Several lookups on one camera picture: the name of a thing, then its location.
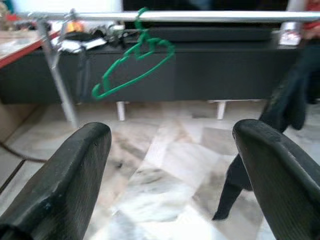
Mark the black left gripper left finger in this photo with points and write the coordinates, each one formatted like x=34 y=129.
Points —
x=62 y=187

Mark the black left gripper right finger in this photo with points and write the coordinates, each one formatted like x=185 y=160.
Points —
x=287 y=187

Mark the green plastic hanger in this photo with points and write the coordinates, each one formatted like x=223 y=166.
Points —
x=125 y=83

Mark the black T-shirt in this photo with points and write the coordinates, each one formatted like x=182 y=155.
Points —
x=290 y=100

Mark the silver folding rack leg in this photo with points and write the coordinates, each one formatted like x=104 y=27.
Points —
x=63 y=87

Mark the white paper sheets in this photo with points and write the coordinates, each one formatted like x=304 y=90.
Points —
x=75 y=46

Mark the black TV console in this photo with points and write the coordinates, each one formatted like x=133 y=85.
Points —
x=200 y=75

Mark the marble folding table red edge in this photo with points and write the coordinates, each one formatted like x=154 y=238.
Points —
x=15 y=47

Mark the white pink tissue box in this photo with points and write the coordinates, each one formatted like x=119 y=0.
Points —
x=290 y=37

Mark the orange round toy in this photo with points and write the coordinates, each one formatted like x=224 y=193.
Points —
x=75 y=26

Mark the black soundbar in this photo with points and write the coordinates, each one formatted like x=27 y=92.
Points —
x=212 y=34

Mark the red gold figurine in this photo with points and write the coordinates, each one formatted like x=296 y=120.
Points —
x=313 y=15

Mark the black television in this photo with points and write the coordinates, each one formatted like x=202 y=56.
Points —
x=212 y=5

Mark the silver clothes rail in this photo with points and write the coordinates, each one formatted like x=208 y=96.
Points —
x=200 y=16

